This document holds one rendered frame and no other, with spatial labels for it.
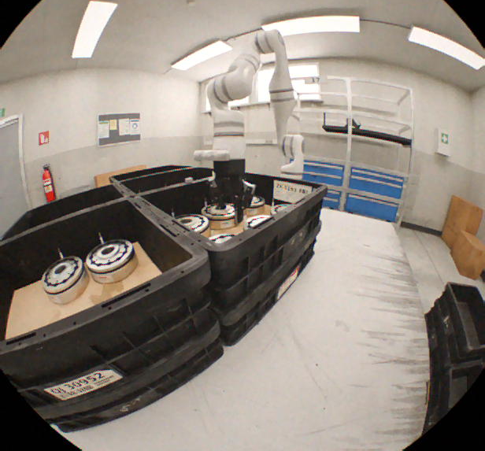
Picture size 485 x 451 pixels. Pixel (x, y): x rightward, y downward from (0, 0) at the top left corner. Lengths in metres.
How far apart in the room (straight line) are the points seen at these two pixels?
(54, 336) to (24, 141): 3.38
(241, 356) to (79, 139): 3.33
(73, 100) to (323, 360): 3.68
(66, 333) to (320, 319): 0.40
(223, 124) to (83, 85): 3.36
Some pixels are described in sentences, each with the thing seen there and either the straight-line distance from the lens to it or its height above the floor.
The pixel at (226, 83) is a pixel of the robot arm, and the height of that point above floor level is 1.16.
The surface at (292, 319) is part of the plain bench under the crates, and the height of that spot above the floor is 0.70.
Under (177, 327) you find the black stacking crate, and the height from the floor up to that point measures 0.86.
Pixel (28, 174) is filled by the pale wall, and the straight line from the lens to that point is 3.41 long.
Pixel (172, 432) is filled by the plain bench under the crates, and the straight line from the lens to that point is 0.34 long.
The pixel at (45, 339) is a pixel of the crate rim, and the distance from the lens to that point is 0.16.
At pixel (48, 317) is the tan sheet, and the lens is 0.36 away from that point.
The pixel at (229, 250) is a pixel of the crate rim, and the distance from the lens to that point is 0.16.
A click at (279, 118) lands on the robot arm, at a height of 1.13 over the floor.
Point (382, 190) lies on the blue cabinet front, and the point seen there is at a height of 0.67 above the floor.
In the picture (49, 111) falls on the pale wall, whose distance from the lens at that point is 3.48.
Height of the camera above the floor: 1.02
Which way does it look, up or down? 21 degrees down
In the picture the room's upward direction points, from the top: straight up
